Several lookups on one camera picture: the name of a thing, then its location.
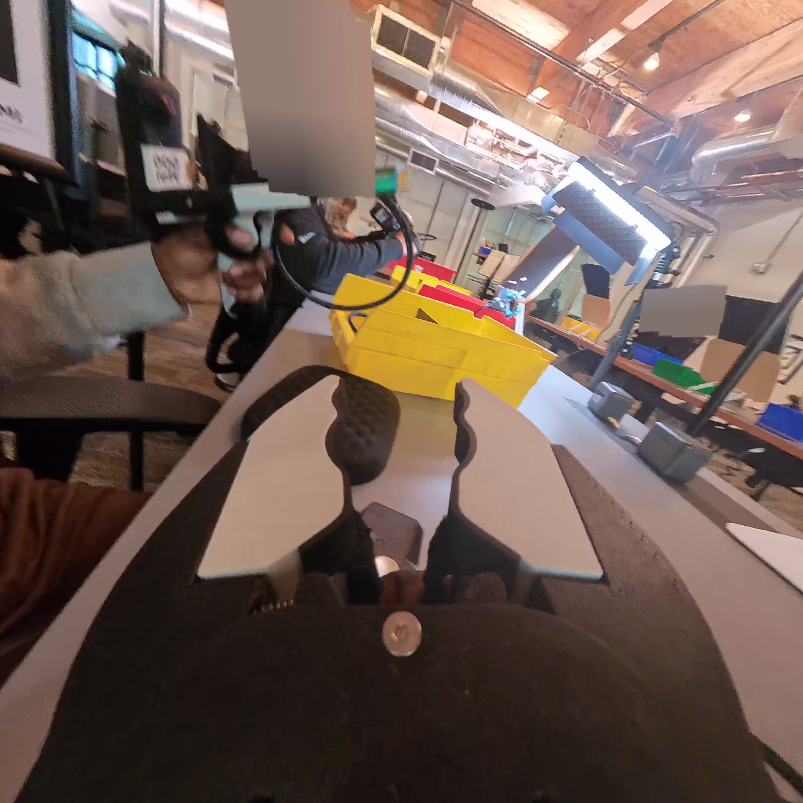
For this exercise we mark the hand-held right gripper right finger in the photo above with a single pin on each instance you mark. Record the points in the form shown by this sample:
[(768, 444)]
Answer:
[(524, 502)]

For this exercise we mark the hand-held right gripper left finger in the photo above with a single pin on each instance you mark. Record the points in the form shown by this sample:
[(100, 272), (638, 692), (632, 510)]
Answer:
[(276, 495)]

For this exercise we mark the black HDMI switch box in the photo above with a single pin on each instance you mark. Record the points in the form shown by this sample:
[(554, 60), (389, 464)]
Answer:
[(392, 527)]

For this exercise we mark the person's left forearm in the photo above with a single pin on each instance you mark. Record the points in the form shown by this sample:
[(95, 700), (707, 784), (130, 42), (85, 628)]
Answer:
[(81, 301)]

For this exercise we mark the person's left hand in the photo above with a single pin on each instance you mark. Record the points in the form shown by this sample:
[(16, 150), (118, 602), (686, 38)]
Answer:
[(201, 270)]

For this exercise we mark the window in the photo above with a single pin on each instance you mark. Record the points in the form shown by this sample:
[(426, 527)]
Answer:
[(94, 63)]

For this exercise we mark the black quilted pouch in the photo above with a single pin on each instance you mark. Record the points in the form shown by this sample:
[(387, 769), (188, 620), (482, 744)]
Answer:
[(370, 426)]

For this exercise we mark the blue plastic bin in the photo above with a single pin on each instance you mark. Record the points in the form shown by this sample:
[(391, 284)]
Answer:
[(781, 421), (655, 354)]

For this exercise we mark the green plastic bin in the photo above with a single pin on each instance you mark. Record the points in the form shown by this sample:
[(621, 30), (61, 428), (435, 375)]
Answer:
[(681, 375)]

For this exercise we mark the black office chair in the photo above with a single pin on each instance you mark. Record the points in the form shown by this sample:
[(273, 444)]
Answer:
[(94, 401)]

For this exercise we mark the red plastic bin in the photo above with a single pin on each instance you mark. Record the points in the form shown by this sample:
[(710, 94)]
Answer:
[(451, 298), (433, 266)]

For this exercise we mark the wooden table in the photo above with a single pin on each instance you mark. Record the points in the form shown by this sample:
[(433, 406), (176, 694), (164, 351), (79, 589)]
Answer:
[(731, 411)]

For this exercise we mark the person's brown trouser leg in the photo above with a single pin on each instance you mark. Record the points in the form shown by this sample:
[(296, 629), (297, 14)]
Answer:
[(56, 552)]

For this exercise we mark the wooden board easel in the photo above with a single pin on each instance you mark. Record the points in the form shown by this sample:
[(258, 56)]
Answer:
[(499, 266)]

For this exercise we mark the tilted black board on stand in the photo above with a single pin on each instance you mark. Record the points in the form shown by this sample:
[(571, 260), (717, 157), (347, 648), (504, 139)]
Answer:
[(546, 263)]

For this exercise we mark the white flat board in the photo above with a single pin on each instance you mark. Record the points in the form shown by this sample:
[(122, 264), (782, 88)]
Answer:
[(771, 552)]

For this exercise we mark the black slanted pole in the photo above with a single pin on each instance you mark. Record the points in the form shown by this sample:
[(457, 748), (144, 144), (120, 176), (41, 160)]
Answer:
[(747, 357)]

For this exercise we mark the white air vent unit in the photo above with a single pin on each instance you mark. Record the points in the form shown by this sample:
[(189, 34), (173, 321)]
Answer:
[(404, 37)]

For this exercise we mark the cardboard box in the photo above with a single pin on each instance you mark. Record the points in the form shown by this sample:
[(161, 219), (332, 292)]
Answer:
[(762, 376)]

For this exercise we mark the silver ceiling ductwork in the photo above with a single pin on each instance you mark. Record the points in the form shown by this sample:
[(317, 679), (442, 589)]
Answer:
[(439, 119)]

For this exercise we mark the black floor lamp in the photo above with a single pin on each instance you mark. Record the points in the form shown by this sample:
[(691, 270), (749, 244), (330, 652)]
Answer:
[(483, 204)]

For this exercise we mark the ceiling spotlight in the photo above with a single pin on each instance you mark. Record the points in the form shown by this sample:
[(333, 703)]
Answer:
[(652, 59), (743, 116)]

